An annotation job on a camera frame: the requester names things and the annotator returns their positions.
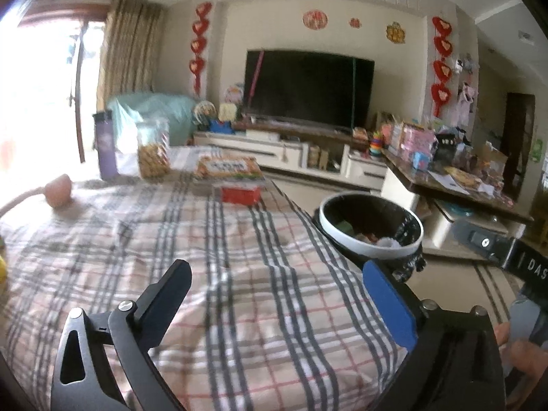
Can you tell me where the red box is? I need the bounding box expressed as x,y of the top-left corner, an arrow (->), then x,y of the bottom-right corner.
213,183 -> 262,206

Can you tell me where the marble top side counter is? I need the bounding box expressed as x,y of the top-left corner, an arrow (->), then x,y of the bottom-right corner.
381,148 -> 536,262

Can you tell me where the gold wall decoration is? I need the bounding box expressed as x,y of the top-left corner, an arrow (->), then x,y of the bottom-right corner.
386,23 -> 407,45

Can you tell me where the balcony sliding door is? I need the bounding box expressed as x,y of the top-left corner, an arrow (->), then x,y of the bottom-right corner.
0,4 -> 108,167

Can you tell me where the black box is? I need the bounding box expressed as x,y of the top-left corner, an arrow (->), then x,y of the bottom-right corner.
437,135 -> 461,165

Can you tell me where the white television cabinet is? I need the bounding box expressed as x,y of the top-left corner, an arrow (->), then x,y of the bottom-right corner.
192,122 -> 388,191

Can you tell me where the beige patterned curtain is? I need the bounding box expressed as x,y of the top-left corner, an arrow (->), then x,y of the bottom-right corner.
98,0 -> 165,103

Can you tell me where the teal covered armchair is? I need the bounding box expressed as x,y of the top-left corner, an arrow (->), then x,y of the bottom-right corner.
106,92 -> 198,148

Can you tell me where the ferris wheel toy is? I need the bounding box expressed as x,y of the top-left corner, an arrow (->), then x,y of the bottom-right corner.
191,100 -> 217,131

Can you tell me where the plaid blanket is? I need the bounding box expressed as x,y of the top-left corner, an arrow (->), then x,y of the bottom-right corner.
0,146 -> 412,411

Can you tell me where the red heart garland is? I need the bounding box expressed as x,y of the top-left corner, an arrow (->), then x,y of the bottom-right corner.
189,2 -> 213,95
432,16 -> 453,116

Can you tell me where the dark wooden door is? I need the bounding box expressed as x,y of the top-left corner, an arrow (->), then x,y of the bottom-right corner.
505,93 -> 536,176

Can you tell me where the patterned snack bag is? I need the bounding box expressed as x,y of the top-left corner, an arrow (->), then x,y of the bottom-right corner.
445,167 -> 480,187

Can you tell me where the orange biscuit box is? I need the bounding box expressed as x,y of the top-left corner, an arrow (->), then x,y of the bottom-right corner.
192,155 -> 267,182

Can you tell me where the white bin with black bag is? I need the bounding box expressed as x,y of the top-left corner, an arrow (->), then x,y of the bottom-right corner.
312,192 -> 426,283

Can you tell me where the wall photo cluster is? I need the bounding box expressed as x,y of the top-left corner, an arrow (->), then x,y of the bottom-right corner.
456,53 -> 478,125

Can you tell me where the person's right hand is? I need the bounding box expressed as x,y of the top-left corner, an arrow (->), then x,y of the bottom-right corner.
493,322 -> 548,378

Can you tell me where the clear cookie jar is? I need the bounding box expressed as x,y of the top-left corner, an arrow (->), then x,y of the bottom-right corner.
136,120 -> 171,179

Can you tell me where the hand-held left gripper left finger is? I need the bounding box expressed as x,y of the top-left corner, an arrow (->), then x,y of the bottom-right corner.
50,259 -> 192,411

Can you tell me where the black flat television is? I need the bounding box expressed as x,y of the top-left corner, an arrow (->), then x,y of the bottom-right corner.
245,49 -> 375,131

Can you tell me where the brown round object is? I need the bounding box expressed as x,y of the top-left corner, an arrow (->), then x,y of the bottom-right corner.
44,174 -> 72,207

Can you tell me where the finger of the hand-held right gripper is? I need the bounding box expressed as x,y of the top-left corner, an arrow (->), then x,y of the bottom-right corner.
454,218 -> 519,268

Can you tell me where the rainbow stacking ring toy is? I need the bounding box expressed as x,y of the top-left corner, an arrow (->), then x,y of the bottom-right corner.
368,130 -> 386,158

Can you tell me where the purple water bottle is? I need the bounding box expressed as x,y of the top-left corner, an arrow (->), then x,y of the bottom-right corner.
93,111 -> 118,180

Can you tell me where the pink toy box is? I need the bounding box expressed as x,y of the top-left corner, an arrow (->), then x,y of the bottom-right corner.
400,122 -> 437,159

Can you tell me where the round red wall decoration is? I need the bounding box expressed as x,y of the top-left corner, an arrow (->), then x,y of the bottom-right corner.
302,10 -> 328,30

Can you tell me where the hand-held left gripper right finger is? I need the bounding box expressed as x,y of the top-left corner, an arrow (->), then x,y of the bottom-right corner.
362,260 -> 508,411

